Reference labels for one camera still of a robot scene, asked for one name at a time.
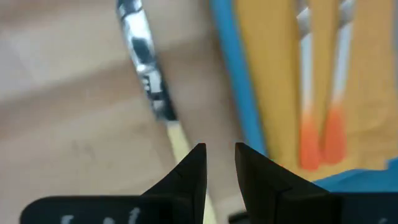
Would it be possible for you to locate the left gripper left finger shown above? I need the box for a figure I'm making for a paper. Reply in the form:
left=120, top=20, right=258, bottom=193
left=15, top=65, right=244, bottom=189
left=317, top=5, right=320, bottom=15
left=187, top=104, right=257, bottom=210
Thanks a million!
left=19, top=142, right=208, bottom=224

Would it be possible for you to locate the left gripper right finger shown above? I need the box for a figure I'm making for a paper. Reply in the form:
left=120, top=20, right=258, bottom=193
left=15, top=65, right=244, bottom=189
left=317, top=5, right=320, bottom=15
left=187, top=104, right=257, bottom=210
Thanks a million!
left=234, top=142, right=398, bottom=224

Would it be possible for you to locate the knife with cream handle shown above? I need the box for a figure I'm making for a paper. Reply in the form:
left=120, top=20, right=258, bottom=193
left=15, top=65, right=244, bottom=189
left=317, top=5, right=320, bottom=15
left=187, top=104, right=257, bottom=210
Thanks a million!
left=115, top=0, right=218, bottom=224

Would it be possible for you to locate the blue tray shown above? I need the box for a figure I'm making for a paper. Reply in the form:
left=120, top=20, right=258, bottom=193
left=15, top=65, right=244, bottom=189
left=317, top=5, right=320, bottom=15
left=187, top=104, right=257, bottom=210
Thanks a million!
left=208, top=0, right=398, bottom=194

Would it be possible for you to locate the white orange-tipped chopstick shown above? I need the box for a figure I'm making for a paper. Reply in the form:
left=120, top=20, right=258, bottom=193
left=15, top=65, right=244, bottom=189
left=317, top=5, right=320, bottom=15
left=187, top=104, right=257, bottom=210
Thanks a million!
left=297, top=6, right=323, bottom=171
left=320, top=0, right=355, bottom=166

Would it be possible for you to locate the yellow napkin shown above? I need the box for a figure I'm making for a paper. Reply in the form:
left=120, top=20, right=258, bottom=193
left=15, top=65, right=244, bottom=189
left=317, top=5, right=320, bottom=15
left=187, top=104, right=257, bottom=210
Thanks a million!
left=231, top=0, right=398, bottom=183

